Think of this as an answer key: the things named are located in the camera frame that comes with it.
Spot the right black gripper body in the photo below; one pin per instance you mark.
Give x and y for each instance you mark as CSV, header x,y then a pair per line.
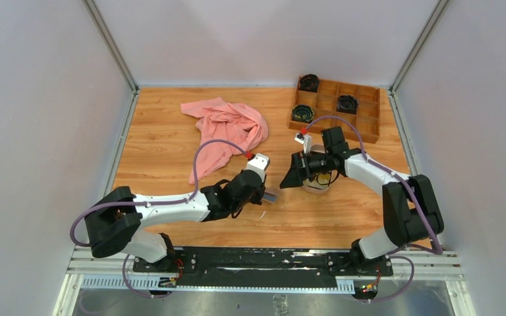
x,y
313,164

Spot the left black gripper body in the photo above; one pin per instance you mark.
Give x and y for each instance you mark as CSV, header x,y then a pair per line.
x,y
236,207

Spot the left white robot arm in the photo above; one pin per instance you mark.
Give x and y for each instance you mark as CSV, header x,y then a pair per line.
x,y
117,223

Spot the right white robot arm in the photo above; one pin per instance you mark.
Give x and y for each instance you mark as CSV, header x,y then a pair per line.
x,y
410,209

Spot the pink oval card tray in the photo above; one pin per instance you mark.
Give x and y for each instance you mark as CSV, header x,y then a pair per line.
x,y
322,182

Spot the black coil bottom left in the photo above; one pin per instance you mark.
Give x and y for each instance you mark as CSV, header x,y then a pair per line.
x,y
302,113

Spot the black coil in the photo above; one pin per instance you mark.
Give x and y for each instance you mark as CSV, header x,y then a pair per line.
x,y
309,83
347,104
302,113

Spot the black coil middle right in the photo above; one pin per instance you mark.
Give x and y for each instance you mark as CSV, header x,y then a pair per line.
x,y
347,104

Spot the wooden compartment tray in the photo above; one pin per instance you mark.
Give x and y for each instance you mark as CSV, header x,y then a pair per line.
x,y
366,122

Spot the pink cloth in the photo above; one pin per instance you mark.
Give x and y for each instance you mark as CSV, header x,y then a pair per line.
x,y
235,122

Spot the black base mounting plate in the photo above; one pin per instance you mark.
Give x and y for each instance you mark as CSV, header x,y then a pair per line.
x,y
263,270

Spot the black coil top left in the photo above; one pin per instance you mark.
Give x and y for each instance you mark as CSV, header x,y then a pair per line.
x,y
309,83

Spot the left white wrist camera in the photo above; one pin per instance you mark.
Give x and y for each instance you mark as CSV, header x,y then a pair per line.
x,y
259,164

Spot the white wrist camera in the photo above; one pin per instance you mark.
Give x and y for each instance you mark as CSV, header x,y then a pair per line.
x,y
305,140
259,164

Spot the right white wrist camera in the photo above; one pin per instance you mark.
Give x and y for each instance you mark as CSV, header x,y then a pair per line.
x,y
305,140

